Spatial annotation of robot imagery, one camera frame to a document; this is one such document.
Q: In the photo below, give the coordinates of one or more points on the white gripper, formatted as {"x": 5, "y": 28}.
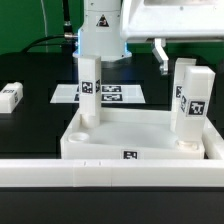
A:
{"x": 143, "y": 20}

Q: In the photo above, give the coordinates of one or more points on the white desk top tray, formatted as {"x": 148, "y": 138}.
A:
{"x": 131, "y": 134}

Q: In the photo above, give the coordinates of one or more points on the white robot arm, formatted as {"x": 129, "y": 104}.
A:
{"x": 110, "y": 25}

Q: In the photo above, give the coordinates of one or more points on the white base marker plate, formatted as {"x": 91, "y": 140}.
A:
{"x": 69, "y": 93}

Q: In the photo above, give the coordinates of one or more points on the white L-shaped obstacle fence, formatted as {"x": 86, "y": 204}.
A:
{"x": 110, "y": 173}

